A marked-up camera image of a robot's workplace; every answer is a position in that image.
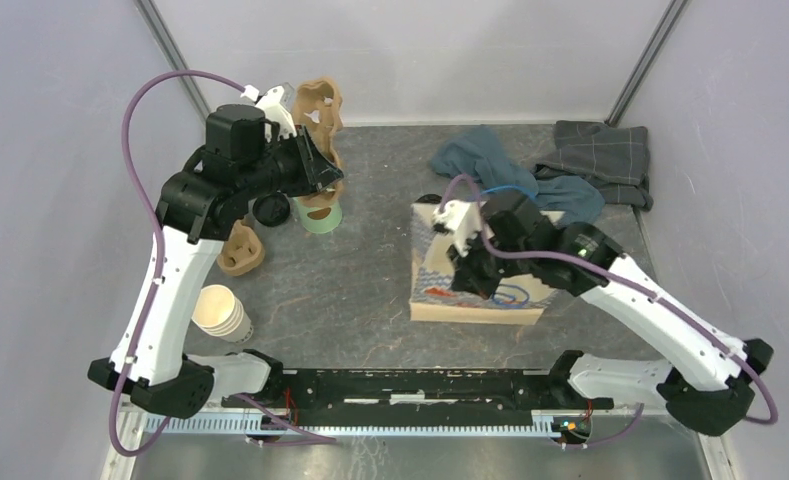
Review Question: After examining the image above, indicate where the cardboard cup carrier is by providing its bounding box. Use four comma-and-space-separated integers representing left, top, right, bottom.
292, 76, 344, 170
216, 220, 266, 277

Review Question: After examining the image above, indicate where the grey plaid cloth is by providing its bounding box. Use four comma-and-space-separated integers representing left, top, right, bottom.
533, 121, 654, 211

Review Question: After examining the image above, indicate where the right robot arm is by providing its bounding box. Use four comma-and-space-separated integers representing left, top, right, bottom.
432, 192, 774, 436

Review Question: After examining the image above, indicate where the green straw holder can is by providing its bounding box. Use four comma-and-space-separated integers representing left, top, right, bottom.
294, 199, 343, 234

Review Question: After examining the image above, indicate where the paper takeout bag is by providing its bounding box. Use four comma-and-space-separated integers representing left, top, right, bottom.
409, 185, 568, 327

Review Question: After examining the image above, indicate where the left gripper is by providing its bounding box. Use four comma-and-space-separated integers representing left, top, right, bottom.
240, 124, 345, 201

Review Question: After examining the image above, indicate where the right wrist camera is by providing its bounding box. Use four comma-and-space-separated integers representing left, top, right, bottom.
432, 200, 482, 257

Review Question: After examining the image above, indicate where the stack of paper cups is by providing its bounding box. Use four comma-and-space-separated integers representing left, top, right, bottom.
191, 284, 254, 343

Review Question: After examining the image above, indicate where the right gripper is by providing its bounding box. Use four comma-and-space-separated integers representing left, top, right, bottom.
445, 226, 532, 301

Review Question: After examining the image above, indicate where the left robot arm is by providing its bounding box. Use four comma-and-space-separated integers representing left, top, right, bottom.
88, 104, 344, 419

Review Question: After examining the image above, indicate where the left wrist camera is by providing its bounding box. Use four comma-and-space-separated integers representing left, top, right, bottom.
241, 82, 297, 141

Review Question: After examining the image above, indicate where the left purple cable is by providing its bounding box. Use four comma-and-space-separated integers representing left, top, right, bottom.
107, 70, 337, 458

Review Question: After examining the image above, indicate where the blue cloth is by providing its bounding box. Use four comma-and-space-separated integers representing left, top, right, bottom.
429, 125, 605, 225

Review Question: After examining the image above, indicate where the purple cable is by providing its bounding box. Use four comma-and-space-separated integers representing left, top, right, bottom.
107, 70, 337, 458
441, 174, 780, 450

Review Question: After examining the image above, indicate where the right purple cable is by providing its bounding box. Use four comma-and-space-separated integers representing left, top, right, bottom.
441, 174, 780, 450

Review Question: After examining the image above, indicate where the black plastic cup lid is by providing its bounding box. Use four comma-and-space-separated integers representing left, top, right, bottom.
414, 194, 442, 205

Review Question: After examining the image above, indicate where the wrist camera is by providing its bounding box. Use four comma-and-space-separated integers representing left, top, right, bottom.
241, 82, 297, 141
432, 200, 482, 257

